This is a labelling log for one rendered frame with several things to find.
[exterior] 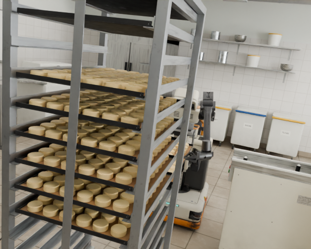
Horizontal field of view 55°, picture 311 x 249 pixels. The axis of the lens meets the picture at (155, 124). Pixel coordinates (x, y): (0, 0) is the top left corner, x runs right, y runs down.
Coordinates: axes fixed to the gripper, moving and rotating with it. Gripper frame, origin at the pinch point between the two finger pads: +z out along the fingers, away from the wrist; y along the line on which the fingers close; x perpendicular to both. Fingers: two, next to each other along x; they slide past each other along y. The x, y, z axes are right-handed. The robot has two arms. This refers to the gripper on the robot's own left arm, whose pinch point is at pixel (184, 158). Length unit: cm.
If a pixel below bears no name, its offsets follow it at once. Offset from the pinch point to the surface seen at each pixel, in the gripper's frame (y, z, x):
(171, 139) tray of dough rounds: -25, 32, -30
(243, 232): 69, -66, -2
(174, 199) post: 6.2, 26.2, -32.0
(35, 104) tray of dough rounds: -46, 92, -44
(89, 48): -61, 66, -10
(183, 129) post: -29.9, 25.5, -30.3
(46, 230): 10, 86, -30
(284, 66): -44, -369, 233
